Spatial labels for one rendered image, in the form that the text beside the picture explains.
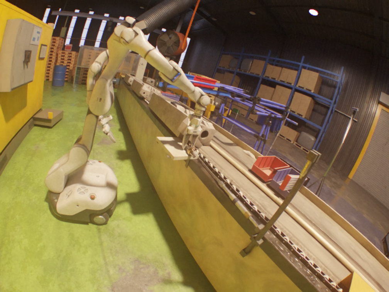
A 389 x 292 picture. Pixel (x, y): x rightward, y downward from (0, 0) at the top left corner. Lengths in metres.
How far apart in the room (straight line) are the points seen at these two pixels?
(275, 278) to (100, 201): 1.24
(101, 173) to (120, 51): 1.07
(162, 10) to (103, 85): 7.85
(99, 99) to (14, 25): 1.50
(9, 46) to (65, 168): 1.46
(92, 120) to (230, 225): 1.10
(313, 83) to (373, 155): 5.54
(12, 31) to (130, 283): 2.48
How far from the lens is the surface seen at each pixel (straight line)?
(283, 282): 0.93
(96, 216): 1.48
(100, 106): 1.10
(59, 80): 7.67
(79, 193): 1.35
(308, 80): 10.67
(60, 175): 1.43
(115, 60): 1.11
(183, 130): 1.24
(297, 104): 10.45
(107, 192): 1.37
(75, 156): 1.29
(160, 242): 1.53
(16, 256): 1.63
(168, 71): 0.84
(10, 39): 2.17
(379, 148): 11.13
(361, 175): 11.06
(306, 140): 9.97
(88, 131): 1.23
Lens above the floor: 1.29
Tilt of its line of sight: 22 degrees down
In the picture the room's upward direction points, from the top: 19 degrees clockwise
